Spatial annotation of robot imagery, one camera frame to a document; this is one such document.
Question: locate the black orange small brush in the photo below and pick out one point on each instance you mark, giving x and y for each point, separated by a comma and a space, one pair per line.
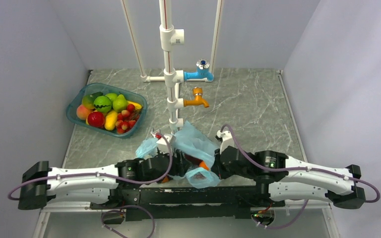
164, 180

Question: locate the fake orange fruit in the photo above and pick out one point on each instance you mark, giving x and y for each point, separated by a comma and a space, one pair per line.
203, 165

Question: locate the fake green pear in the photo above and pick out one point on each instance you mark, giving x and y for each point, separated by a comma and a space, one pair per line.
120, 103

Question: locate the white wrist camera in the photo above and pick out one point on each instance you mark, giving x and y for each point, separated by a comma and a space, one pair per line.
226, 139
165, 143

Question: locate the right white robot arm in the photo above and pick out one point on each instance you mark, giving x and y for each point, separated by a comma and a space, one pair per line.
280, 177

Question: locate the fake yellow banana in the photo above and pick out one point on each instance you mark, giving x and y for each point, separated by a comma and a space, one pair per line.
133, 105

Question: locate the white pvc pipe stand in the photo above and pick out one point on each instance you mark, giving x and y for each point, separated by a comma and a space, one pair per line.
170, 37

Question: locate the orange plastic faucet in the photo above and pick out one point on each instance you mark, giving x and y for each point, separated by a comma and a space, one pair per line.
198, 99

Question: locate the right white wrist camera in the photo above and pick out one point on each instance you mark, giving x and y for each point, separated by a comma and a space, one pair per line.
226, 139

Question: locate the fake dark red fruit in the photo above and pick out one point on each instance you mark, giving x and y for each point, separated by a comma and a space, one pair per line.
193, 160

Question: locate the blue plastic faucet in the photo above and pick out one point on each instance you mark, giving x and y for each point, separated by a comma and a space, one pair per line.
202, 72

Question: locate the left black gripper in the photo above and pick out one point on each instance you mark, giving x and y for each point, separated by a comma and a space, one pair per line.
180, 165

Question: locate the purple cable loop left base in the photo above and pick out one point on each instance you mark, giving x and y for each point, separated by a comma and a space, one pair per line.
126, 213

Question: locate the fake green red mango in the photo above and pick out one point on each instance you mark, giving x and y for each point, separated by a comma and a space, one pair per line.
88, 101

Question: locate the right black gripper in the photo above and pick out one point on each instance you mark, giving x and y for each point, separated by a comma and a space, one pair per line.
218, 167

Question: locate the fake peach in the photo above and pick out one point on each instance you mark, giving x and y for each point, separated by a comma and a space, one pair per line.
82, 112

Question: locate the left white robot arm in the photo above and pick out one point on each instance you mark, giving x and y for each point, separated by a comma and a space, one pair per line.
42, 184

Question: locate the fake red apple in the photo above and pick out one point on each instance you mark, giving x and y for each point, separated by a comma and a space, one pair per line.
96, 119

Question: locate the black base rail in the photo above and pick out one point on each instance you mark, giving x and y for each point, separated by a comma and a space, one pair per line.
188, 202

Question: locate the teal plastic fruit basket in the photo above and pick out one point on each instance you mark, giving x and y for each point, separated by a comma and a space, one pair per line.
104, 88

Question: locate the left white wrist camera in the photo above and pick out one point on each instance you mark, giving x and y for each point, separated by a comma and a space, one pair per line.
165, 143

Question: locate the fake yellow mango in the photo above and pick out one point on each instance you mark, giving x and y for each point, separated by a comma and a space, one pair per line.
110, 120

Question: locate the light blue plastic bag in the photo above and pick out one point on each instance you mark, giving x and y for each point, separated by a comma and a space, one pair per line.
189, 141

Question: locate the fake strawberries bunch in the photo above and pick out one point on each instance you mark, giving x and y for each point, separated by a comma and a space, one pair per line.
127, 119

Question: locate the fake green lime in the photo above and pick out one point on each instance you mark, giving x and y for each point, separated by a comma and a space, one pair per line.
112, 96

